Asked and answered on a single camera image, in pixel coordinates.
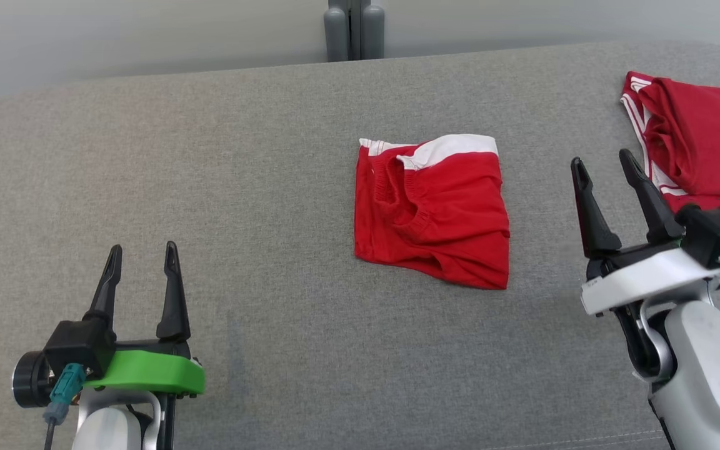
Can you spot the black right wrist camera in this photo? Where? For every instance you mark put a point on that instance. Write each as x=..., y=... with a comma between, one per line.
x=713, y=234

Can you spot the grey partition post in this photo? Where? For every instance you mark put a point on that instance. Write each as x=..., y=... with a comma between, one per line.
x=354, y=31

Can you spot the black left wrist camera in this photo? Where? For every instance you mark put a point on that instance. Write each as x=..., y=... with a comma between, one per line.
x=79, y=347

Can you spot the red shorts with white stripe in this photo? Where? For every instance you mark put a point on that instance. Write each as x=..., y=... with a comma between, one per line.
x=441, y=219

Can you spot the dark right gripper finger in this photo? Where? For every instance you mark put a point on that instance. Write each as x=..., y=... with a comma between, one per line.
x=594, y=212
x=647, y=194

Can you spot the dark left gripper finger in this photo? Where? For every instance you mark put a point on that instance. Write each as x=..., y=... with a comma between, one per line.
x=107, y=281
x=174, y=294

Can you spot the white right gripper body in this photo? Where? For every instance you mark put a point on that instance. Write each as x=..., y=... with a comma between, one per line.
x=641, y=284

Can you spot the red jersey with white trim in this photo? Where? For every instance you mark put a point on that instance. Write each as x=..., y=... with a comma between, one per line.
x=704, y=144

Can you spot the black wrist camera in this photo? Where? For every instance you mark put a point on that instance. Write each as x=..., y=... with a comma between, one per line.
x=713, y=234
x=79, y=347

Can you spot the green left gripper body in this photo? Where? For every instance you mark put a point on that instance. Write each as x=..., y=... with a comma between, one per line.
x=147, y=375

